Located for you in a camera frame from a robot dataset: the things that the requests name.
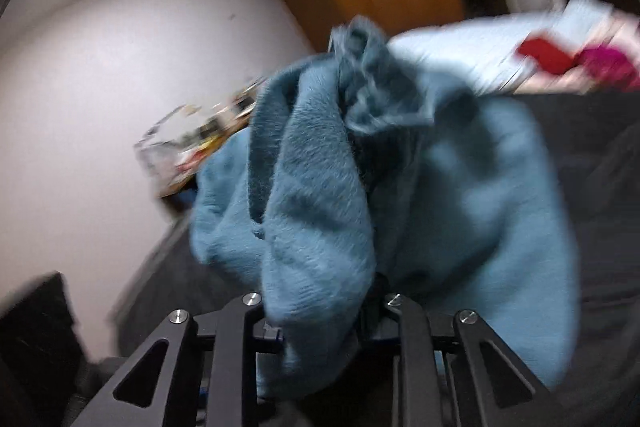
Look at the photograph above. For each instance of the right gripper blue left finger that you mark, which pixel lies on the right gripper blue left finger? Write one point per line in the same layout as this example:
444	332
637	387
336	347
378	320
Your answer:
238	333

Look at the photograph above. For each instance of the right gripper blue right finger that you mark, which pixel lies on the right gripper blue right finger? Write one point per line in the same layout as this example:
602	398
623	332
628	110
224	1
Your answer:
411	336

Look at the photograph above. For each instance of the teal knit sweater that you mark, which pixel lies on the teal knit sweater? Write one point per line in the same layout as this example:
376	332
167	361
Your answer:
357	167

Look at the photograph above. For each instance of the cluttered wooden desk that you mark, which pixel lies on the cluttered wooden desk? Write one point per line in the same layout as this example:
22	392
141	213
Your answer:
173	149

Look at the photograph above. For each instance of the black satin sheet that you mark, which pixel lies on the black satin sheet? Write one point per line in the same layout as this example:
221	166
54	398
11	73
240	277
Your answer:
594	141

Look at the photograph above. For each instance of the white bed cover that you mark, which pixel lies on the white bed cover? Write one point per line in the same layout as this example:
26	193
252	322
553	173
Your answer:
483	50

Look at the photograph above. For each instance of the red folded garment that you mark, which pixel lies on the red folded garment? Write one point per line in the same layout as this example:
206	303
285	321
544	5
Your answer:
549	57

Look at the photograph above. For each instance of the magenta folded garment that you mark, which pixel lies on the magenta folded garment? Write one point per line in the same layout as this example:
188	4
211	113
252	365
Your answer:
609	66

